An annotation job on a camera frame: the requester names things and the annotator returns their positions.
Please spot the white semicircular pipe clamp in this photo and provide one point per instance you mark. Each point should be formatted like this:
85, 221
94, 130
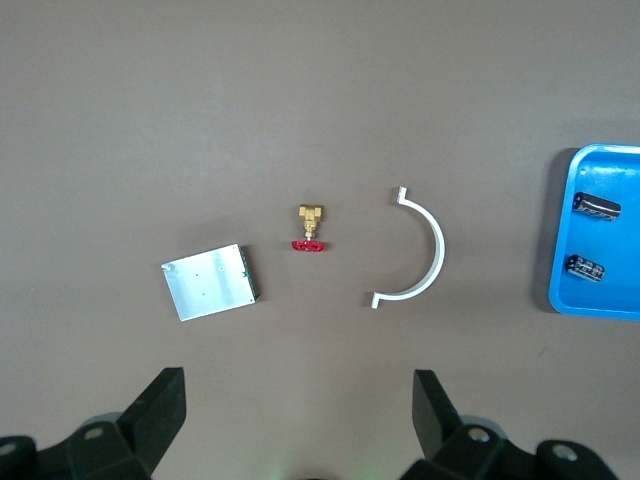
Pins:
439, 247

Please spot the blue plastic tray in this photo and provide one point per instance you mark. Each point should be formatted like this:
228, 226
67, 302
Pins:
617, 245

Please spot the dark brown electrolytic capacitor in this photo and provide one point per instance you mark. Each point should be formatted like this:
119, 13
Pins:
586, 267
597, 206

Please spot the silver metal rectangular box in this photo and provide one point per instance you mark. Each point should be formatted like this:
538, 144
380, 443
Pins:
212, 282

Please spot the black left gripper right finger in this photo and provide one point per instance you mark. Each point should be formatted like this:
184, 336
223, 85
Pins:
435, 425

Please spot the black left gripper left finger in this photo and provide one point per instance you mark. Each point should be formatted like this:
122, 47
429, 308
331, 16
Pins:
150, 425

